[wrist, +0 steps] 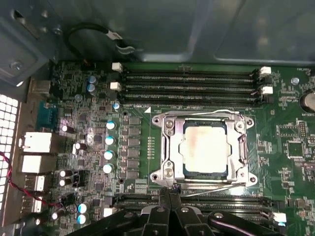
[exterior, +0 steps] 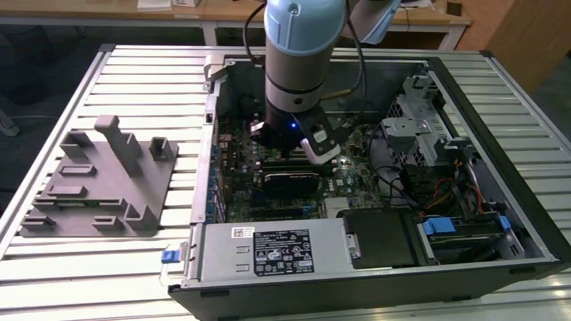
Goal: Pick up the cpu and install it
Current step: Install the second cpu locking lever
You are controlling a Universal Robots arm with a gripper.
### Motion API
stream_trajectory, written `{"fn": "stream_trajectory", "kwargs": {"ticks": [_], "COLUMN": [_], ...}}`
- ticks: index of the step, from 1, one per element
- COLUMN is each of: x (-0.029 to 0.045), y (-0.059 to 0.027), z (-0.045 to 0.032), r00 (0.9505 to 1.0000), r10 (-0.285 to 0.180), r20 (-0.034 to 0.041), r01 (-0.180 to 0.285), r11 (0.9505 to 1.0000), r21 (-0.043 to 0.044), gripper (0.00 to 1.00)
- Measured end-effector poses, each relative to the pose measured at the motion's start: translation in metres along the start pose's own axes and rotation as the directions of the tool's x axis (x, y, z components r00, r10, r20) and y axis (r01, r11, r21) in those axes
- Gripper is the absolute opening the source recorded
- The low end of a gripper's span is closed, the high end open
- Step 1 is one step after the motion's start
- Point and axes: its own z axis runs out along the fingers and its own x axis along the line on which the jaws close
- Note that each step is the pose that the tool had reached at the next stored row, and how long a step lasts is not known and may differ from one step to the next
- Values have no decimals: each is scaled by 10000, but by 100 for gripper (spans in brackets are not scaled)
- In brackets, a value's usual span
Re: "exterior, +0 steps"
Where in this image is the black graphics card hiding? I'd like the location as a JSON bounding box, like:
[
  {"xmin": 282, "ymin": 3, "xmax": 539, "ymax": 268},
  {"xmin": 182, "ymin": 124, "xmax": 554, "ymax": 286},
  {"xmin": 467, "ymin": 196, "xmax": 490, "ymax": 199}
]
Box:
[{"xmin": 262, "ymin": 171, "xmax": 322, "ymax": 196}]

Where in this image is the black expansion slot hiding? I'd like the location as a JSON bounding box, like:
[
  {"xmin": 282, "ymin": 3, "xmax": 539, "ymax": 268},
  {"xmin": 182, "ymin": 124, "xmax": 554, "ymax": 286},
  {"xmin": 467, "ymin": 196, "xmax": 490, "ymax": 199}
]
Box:
[{"xmin": 250, "ymin": 208, "xmax": 304, "ymax": 218}]

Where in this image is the silver chipset heatsink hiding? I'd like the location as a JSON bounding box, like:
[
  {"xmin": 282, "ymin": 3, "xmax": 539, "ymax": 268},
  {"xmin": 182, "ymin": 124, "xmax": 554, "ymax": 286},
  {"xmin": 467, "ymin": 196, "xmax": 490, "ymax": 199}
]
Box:
[{"xmin": 324, "ymin": 197, "xmax": 352, "ymax": 215}]

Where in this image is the green motherboard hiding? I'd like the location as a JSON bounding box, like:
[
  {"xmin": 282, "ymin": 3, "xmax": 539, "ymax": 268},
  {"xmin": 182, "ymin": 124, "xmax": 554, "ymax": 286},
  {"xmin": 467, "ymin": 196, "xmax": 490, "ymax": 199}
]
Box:
[{"xmin": 212, "ymin": 112, "xmax": 406, "ymax": 224}]

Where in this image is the silver drive cage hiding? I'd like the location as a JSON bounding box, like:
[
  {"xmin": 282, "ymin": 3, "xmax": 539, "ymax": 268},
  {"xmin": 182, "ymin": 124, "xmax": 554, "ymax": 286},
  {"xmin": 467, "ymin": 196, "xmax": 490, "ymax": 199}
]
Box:
[{"xmin": 380, "ymin": 75, "xmax": 475, "ymax": 170}]

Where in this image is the silver power supply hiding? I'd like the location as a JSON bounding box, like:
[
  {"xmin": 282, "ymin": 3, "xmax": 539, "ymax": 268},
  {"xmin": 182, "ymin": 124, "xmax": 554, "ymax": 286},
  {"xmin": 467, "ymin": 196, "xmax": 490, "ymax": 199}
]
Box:
[{"xmin": 180, "ymin": 220, "xmax": 360, "ymax": 289}]

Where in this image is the black plastic shroud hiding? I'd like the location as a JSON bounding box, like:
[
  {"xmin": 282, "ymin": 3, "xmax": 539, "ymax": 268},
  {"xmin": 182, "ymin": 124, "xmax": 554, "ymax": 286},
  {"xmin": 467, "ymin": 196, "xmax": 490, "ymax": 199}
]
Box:
[{"xmin": 336, "ymin": 207, "xmax": 438, "ymax": 270}]

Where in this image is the grey parts rack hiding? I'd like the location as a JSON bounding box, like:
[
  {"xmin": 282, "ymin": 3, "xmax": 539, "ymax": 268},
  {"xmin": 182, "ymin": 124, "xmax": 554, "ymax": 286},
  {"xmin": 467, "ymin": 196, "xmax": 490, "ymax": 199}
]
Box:
[{"xmin": 18, "ymin": 114, "xmax": 182, "ymax": 239}]

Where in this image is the blue disk carrier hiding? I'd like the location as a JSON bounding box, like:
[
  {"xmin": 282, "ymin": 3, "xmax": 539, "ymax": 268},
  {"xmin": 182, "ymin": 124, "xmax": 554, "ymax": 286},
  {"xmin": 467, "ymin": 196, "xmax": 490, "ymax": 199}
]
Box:
[{"xmin": 422, "ymin": 216, "xmax": 456, "ymax": 239}]

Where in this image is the wooden desk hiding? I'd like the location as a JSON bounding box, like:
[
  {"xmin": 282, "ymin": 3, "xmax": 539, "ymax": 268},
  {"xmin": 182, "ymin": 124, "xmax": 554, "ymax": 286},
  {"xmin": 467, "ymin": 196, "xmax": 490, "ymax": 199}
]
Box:
[{"xmin": 0, "ymin": 0, "xmax": 475, "ymax": 51}]

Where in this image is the black PC case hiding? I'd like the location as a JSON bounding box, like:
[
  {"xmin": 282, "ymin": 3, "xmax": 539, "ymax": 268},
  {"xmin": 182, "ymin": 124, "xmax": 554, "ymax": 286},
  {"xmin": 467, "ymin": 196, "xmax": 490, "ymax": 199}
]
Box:
[{"xmin": 167, "ymin": 53, "xmax": 571, "ymax": 321}]

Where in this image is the black hard disk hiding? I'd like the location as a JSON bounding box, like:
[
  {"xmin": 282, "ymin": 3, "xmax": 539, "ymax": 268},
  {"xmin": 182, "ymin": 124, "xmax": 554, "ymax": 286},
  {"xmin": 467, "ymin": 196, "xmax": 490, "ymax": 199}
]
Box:
[{"xmin": 427, "ymin": 224, "xmax": 506, "ymax": 265}]

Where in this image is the grey stand foot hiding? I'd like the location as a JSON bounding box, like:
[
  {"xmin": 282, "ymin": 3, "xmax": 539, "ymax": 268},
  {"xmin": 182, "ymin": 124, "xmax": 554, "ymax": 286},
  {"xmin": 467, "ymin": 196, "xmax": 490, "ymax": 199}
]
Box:
[{"xmin": 0, "ymin": 107, "xmax": 22, "ymax": 137}]

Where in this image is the wooden cabinet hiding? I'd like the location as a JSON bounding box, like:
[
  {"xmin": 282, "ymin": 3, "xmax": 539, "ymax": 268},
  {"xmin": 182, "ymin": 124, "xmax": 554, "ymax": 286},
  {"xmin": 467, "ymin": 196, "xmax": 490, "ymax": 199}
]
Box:
[{"xmin": 454, "ymin": 0, "xmax": 571, "ymax": 96}]

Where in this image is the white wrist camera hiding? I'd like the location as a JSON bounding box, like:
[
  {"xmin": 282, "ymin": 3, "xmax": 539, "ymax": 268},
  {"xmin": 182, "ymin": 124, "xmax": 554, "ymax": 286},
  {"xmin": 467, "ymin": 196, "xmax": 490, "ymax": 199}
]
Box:
[{"xmin": 299, "ymin": 115, "xmax": 343, "ymax": 166}]

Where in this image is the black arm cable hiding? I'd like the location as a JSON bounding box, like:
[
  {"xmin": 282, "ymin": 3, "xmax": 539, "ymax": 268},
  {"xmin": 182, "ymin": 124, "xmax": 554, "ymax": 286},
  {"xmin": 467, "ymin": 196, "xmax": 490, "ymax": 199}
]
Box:
[{"xmin": 320, "ymin": 0, "xmax": 370, "ymax": 100}]

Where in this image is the black wire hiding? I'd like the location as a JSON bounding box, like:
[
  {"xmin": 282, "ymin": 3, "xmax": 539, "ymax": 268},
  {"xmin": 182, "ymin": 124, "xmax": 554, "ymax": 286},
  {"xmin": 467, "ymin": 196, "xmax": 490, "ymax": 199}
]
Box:
[{"xmin": 374, "ymin": 163, "xmax": 424, "ymax": 217}]

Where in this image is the orange yellow wire bundle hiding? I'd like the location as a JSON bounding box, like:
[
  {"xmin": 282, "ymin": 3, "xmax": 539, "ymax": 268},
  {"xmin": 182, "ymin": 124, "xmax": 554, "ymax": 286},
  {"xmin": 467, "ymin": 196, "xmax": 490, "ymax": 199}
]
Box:
[{"xmin": 427, "ymin": 179, "xmax": 462, "ymax": 205}]

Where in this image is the red data wire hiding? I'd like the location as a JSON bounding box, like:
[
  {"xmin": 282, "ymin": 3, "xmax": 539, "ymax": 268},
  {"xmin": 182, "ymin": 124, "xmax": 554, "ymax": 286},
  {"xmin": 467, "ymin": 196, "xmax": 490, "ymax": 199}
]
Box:
[{"xmin": 472, "ymin": 182, "xmax": 486, "ymax": 215}]

